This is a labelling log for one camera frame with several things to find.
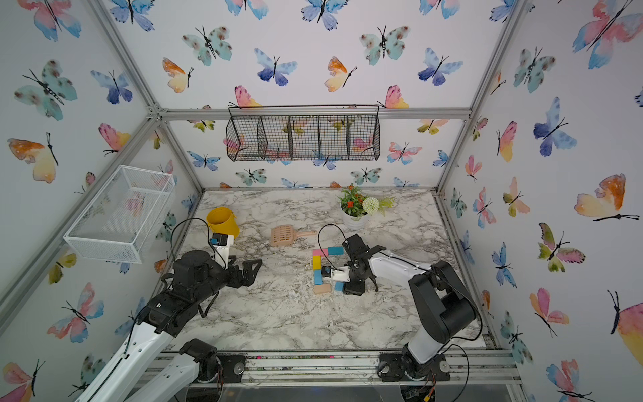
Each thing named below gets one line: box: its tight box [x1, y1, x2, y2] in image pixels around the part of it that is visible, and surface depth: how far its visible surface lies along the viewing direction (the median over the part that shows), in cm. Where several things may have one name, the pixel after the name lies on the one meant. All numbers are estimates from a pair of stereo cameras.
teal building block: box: [328, 246, 345, 256], surface depth 101 cm
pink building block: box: [312, 248, 329, 258], surface depth 101 cm
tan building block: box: [313, 283, 331, 294], surface depth 91 cm
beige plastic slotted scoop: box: [270, 224, 318, 247], surface depth 105 cm
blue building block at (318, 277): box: [313, 269, 323, 286], surface depth 95 cm
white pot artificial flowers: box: [335, 183, 397, 231], surface depth 98 cm
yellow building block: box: [312, 255, 323, 271], surface depth 98 cm
